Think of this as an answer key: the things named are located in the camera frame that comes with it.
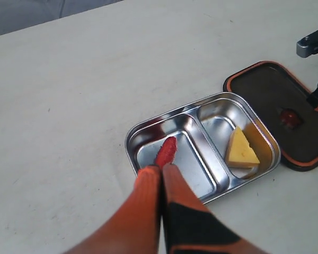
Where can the steel two-compartment lunch box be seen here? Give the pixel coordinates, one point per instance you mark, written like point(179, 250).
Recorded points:
point(202, 130)

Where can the grey wrinkled backdrop cloth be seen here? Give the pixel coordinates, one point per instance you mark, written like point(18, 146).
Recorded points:
point(20, 14)

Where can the dark transparent lid orange seal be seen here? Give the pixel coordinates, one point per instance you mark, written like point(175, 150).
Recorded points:
point(279, 100)

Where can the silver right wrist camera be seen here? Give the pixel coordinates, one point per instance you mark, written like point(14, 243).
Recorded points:
point(308, 45)

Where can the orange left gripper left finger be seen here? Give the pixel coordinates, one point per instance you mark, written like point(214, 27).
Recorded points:
point(135, 226)

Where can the yellow toy cheese wedge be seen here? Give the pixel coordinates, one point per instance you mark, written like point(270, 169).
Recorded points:
point(239, 154)

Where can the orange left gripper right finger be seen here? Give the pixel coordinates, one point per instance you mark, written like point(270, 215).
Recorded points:
point(189, 226)

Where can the red toy sausage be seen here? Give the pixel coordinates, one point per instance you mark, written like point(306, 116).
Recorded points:
point(166, 152)

